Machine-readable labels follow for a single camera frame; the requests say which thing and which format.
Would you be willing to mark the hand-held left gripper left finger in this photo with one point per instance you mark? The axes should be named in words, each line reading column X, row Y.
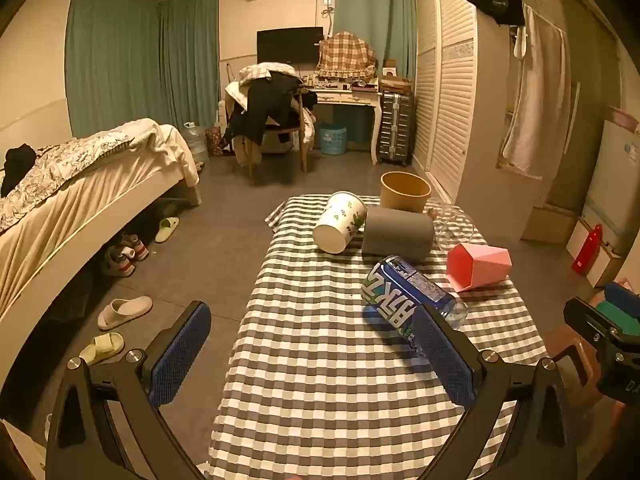
column 180, row 355

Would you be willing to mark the bed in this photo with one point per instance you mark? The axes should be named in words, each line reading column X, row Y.
column 75, row 240

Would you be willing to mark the clear glass cup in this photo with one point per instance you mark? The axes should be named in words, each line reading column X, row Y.
column 456, row 227

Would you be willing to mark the green slipper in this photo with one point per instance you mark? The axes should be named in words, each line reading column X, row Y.
column 167, row 230
column 102, row 349

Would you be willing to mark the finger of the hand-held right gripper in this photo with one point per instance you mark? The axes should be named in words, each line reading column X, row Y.
column 587, row 321
column 625, row 295

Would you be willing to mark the white towel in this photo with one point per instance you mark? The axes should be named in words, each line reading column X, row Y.
column 537, row 95

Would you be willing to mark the grey cup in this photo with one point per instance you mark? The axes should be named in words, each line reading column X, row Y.
column 397, row 234

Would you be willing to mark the white quilt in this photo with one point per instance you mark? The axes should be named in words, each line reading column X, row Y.
column 160, row 142

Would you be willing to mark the white floral paper cup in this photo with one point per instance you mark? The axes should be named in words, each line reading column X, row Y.
column 336, row 222

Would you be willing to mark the white storage box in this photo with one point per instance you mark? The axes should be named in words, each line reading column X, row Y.
column 607, row 265

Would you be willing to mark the cardboard box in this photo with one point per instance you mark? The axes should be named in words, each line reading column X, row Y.
column 395, row 84

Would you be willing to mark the patterned blanket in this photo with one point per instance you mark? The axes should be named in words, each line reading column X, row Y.
column 55, row 170

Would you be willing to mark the blue plastic basket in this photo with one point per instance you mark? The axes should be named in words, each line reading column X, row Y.
column 332, row 140

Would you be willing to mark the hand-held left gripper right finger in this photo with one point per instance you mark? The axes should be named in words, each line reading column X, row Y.
column 445, row 360

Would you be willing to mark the red bottle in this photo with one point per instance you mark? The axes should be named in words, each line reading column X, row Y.
column 589, row 250

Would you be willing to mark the red patterned bag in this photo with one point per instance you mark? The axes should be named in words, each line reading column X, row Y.
column 213, row 141

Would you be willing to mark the white fridge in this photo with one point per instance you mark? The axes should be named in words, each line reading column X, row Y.
column 615, row 180

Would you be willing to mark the black monitor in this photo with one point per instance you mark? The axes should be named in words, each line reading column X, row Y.
column 290, row 45

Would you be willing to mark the brown paper cup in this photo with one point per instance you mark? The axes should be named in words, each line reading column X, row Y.
column 404, row 200

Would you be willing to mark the green curtain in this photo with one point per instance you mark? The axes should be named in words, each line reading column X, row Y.
column 192, row 55
column 375, row 5
column 115, row 65

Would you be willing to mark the blue label water bottle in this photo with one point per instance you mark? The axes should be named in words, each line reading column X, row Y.
column 395, row 290

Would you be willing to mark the white slipper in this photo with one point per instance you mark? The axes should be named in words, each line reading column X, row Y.
column 122, row 311

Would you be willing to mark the silver suitcase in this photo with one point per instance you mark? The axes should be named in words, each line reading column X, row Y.
column 396, row 127

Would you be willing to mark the black clothing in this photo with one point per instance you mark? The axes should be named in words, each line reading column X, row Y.
column 17, row 162

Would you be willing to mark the plaid cloth cover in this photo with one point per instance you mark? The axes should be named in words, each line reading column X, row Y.
column 345, row 55

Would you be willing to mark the white desk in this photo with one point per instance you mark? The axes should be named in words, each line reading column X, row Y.
column 350, row 100

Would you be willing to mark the pink angular cup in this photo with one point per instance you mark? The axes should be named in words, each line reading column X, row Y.
column 480, row 267

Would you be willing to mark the large water jug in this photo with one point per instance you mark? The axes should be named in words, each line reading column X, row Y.
column 195, row 142

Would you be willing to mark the wooden chair with clothes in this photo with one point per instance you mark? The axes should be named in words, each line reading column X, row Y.
column 265, row 100

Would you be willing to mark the grey checkered tablecloth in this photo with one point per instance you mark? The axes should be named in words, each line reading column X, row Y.
column 325, row 360

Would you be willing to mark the white louvred wardrobe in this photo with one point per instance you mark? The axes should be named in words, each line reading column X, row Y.
column 450, row 85

